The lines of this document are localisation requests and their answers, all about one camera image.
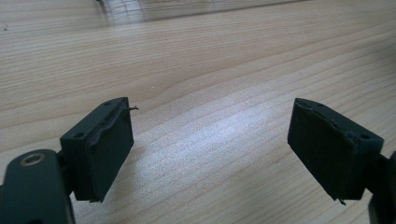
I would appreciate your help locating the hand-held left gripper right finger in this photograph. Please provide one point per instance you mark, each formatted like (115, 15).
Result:
(333, 152)

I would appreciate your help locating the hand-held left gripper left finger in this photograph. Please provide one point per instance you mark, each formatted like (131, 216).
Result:
(99, 152)

